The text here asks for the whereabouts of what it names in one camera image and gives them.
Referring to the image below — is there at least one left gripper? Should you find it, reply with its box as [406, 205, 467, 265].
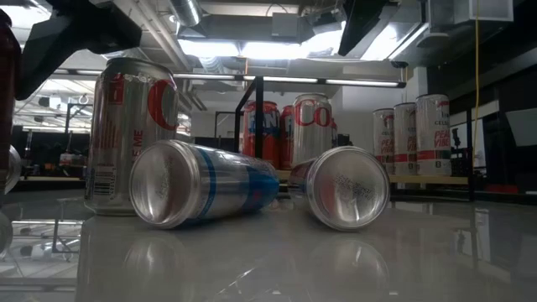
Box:
[18, 0, 143, 100]

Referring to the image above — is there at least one dark red soda can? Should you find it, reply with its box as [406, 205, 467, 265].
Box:
[0, 10, 23, 195]

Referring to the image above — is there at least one silver Diet Coke can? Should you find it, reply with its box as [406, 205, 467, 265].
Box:
[292, 92, 334, 167]
[83, 56, 180, 217]

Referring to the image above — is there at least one blue silver Red Bull can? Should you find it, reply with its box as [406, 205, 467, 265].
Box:
[289, 145, 391, 232]
[128, 139, 281, 231]

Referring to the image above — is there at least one grey ceiling box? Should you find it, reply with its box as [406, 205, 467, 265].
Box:
[270, 11, 302, 42]

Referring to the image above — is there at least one ceiling light panel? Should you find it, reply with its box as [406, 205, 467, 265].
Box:
[178, 38, 343, 60]

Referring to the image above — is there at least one black mesh cart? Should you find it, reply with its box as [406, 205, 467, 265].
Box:
[451, 148, 470, 177]

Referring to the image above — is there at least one yellow hanging cable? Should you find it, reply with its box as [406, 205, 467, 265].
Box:
[473, 0, 480, 169]

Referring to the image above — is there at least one small silver ceiling duct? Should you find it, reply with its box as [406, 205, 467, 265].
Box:
[169, 0, 202, 27]

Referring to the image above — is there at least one wooden shelf with black frame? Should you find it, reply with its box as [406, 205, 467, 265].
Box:
[233, 75, 480, 202]

